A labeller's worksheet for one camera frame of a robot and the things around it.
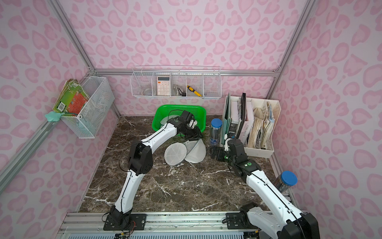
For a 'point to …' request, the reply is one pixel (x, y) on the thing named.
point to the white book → (247, 125)
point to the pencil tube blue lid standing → (216, 125)
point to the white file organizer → (236, 102)
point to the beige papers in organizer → (262, 123)
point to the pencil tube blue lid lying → (284, 180)
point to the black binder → (243, 114)
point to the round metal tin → (147, 92)
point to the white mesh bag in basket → (164, 120)
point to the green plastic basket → (198, 111)
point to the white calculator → (163, 85)
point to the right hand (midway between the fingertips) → (216, 149)
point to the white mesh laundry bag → (193, 151)
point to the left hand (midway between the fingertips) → (201, 134)
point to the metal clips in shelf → (181, 93)
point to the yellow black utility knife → (194, 91)
